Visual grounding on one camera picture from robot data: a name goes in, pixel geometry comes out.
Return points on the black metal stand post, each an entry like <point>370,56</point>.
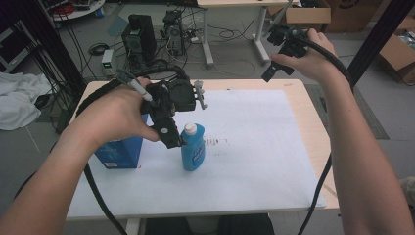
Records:
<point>49,42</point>
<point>378,39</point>

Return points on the small white power supply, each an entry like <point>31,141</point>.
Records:
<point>107,62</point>

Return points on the person's dark pants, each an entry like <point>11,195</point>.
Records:
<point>208,225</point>

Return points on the grey open computer case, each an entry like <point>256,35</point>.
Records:
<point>173,31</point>

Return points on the person's right hand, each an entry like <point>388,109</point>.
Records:
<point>318,62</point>

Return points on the flat brown cardboard box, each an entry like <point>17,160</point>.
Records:
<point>308,14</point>

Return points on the person's left hand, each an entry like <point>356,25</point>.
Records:
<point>111,114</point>

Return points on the blue cardboard box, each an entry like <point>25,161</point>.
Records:
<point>122,153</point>

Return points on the round white table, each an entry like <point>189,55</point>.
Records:
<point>78,9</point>

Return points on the blue bottle with white cap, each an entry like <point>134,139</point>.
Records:
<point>193,153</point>

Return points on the open brown cardboard box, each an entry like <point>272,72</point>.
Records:
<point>398,52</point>

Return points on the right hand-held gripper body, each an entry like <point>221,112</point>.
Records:
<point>292,44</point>

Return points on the black computer tower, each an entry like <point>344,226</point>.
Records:
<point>142,36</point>

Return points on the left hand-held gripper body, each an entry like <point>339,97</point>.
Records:
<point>181,94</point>

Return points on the white cloth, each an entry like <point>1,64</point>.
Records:
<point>19,98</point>

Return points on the large brown cardboard box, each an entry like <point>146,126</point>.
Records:
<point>355,14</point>

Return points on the white-legged wooden desk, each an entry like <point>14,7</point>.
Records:
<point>208,36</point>

